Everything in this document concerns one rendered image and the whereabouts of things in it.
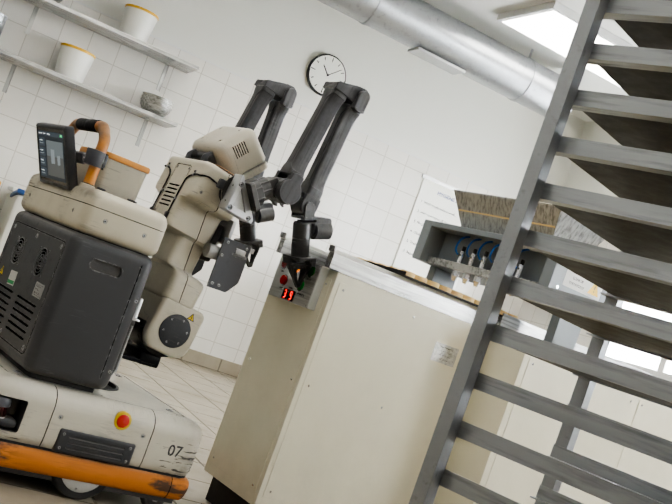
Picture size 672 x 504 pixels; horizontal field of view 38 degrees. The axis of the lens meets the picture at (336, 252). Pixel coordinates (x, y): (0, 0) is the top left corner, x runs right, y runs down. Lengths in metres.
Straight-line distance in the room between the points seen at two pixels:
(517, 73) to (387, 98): 1.17
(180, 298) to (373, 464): 0.84
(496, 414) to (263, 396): 0.78
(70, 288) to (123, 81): 4.53
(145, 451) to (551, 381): 1.40
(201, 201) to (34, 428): 0.81
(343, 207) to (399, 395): 4.51
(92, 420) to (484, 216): 1.69
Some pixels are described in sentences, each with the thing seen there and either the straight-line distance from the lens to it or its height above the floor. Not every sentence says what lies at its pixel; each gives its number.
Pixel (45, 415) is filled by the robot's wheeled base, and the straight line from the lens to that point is 2.72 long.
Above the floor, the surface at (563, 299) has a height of 0.87.
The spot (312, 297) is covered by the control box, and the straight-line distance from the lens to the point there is 3.03.
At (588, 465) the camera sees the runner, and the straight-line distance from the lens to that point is 2.12.
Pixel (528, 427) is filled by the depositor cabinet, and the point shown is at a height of 0.58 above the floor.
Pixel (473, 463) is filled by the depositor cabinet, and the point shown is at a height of 0.40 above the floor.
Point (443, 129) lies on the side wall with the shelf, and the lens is 8.06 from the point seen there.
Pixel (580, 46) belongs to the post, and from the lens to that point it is 1.85.
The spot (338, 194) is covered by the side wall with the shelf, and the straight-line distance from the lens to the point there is 7.64.
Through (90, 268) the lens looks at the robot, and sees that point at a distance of 2.70.
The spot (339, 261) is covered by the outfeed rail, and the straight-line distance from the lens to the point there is 3.01.
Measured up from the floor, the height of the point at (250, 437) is 0.26.
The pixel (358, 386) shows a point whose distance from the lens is 3.14.
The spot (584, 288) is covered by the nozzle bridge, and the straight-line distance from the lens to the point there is 3.46.
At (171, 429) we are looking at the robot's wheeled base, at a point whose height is 0.25.
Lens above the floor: 0.72
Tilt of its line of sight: 3 degrees up
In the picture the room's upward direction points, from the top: 20 degrees clockwise
